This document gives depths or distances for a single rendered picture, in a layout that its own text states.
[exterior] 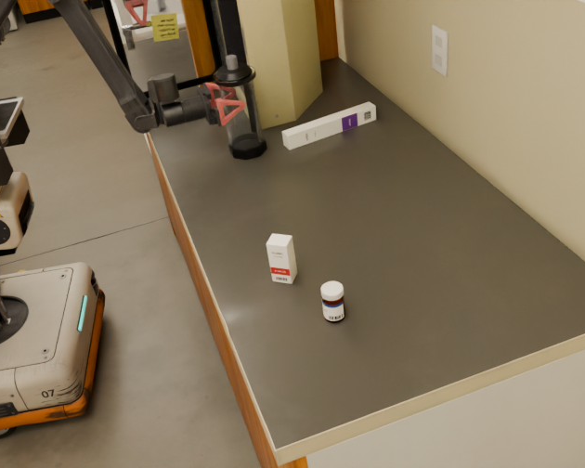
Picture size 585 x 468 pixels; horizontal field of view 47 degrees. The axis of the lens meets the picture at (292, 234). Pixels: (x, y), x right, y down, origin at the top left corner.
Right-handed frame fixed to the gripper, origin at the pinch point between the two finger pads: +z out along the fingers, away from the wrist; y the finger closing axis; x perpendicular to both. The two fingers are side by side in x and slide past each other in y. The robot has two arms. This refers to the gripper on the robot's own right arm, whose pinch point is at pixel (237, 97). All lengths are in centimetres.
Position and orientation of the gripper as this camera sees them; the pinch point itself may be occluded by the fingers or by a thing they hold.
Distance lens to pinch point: 176.6
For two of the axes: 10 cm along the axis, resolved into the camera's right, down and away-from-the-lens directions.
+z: 9.4, -2.8, 2.0
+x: 1.1, 8.0, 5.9
